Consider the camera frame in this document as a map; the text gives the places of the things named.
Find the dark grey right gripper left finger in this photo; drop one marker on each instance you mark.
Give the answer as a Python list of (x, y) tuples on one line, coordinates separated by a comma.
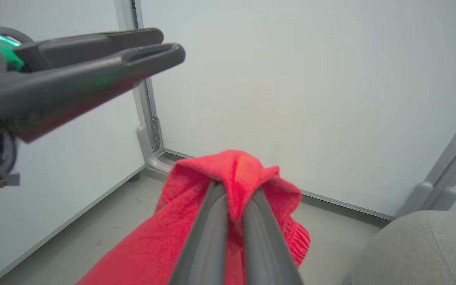
[(206, 241)]

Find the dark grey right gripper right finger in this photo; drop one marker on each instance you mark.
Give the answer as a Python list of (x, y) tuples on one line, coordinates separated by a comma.
[(265, 245)]

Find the red knitted garment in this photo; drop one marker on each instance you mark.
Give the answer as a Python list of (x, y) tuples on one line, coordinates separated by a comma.
[(149, 245)]

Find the grey fabric sofa seat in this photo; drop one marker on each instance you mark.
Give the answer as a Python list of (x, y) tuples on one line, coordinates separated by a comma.
[(422, 253)]

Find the grey partition frame post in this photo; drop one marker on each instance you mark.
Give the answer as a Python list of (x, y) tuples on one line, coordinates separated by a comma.
[(149, 114), (445, 174)]

